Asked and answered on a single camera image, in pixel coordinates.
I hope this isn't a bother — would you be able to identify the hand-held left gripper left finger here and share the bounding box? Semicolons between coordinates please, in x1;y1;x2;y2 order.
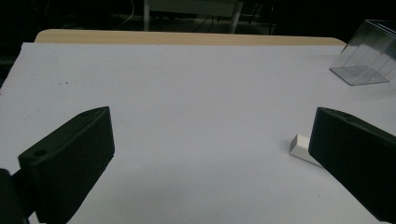
18;105;116;224

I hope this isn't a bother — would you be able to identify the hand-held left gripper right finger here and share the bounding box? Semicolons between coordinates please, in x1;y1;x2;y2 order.
308;106;396;224

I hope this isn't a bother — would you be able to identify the small white block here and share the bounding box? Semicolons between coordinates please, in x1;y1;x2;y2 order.
289;133;323;168

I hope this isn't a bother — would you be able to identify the clear plastic box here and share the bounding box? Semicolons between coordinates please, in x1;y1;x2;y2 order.
329;19;396;87

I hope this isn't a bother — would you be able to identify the thin white hanging cable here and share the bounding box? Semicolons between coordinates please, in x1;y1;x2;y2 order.
114;0;135;31

